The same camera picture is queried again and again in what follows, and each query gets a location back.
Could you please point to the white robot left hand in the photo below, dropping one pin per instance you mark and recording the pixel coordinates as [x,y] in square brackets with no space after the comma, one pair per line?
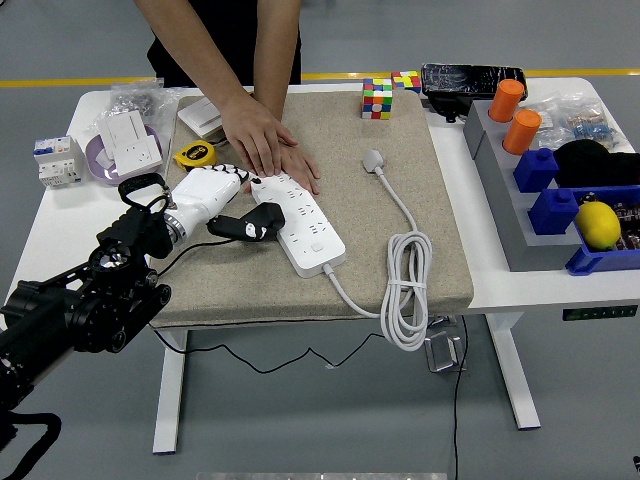
[205,192]

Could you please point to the person's left hand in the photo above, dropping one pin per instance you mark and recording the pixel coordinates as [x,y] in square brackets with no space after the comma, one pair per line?
[302,167]

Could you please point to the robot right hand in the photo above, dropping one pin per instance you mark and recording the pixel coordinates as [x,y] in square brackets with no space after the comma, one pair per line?
[636,465]

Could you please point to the person's right hand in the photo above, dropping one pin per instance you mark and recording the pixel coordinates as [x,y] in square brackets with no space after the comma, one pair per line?
[255,135]

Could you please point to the black plug adapter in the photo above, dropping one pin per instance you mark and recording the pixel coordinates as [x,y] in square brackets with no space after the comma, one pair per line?
[270,215]

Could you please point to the white power strip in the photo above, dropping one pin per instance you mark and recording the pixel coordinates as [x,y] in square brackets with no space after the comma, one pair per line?
[325,257]

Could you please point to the person's left forearm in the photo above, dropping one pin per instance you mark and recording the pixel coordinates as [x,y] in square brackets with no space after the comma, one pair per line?
[277,50]

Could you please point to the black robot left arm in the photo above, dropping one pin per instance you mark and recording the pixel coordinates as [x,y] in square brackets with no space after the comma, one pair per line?
[45,320]

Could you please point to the person's right forearm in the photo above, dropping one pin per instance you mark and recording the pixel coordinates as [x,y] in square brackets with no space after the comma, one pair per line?
[190,50]

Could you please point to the yellow tape measure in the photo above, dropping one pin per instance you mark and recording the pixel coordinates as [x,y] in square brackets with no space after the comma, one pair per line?
[195,154]

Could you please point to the grey-brown mat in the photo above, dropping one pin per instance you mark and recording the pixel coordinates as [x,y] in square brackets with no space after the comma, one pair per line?
[350,225]

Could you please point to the large Rubik's cube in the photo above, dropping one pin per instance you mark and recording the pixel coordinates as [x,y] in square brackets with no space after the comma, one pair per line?
[377,100]

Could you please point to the purple bowl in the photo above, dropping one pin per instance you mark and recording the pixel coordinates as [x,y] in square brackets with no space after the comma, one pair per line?
[100,172]

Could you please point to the clear bag of screws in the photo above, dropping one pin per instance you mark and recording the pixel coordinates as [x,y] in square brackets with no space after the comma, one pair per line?
[132,102]

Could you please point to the small Rubik's cube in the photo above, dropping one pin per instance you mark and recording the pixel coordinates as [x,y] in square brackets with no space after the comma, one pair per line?
[407,81]

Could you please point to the white table leg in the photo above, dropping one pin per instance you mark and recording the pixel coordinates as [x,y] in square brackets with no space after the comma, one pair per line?
[515,380]
[170,400]

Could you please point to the white circuit breaker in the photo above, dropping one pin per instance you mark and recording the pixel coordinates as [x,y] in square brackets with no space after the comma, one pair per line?
[55,162]

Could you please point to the black table control panel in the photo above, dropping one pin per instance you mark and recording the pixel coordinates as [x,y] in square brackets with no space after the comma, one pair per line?
[600,313]

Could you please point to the black plastic-wrapped device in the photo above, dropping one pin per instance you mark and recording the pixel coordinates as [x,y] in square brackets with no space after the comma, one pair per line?
[465,79]

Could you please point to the grey stepped holder block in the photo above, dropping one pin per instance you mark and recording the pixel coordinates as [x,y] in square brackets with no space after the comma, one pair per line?
[500,200]

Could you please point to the blue plastic bin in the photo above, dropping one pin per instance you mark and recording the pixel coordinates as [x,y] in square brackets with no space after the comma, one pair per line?
[600,260]

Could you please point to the orange cylinder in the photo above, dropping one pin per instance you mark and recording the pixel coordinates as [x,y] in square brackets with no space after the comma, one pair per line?
[506,100]
[521,132]

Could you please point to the clear acrylic stand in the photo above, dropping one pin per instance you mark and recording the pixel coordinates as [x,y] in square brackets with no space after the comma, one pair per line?
[442,352]

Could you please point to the blue peg block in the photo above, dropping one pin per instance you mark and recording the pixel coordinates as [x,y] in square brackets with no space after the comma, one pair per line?
[535,172]
[552,212]

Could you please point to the dark circuit boards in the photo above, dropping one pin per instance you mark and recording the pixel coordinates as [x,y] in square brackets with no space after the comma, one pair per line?
[630,225]

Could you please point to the yellow lemon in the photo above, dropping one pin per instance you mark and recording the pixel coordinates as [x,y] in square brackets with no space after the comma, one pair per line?
[597,225]

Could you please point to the clear bag of parts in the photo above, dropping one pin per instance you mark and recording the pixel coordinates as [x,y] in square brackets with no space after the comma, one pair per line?
[560,107]

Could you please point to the clear bag blue parts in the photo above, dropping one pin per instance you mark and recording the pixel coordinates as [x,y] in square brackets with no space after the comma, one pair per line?
[592,131]

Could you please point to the black cloth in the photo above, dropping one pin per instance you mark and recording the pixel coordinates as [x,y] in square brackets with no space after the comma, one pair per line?
[595,165]

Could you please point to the white double switch panel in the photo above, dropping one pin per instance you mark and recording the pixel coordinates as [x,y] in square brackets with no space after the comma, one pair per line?
[200,114]

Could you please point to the white wall plug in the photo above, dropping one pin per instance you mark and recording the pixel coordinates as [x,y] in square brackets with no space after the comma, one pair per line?
[372,161]

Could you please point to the white wall socket panel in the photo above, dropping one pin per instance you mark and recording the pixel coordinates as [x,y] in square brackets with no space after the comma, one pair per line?
[137,156]

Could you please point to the small black bracket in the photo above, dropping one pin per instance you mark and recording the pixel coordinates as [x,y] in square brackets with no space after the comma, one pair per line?
[447,106]

